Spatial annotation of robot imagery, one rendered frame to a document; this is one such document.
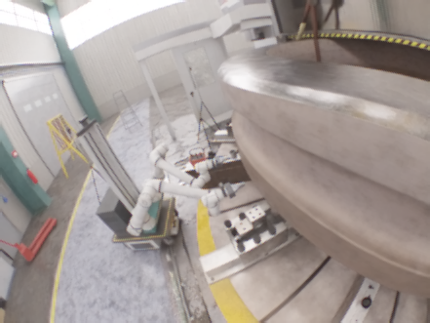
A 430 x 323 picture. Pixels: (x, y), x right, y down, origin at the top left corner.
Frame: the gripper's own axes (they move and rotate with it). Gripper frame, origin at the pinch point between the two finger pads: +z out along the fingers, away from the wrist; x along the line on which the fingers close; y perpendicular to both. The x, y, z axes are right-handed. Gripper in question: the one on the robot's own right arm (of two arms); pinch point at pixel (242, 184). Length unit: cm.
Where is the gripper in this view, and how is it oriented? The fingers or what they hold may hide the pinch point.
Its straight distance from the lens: 149.7
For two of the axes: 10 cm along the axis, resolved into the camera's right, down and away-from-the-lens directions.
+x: 2.8, 4.8, -8.3
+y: 2.9, 7.9, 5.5
